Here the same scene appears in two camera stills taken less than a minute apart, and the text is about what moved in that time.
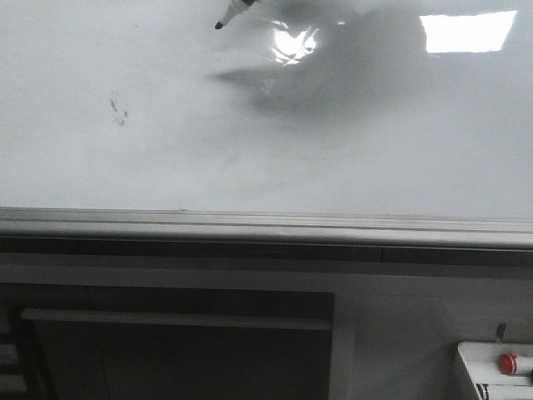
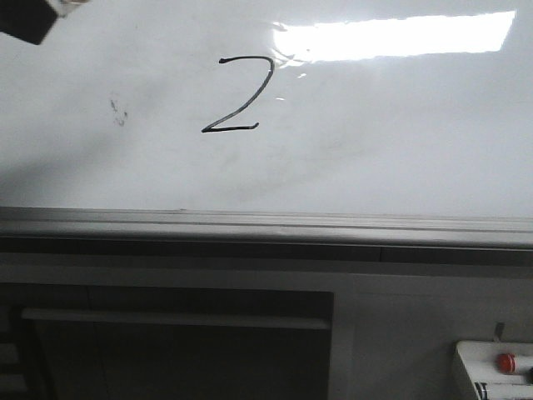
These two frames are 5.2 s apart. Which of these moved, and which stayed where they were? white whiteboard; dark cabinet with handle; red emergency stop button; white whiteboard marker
Moved: white whiteboard marker
Stayed: red emergency stop button; white whiteboard; dark cabinet with handle
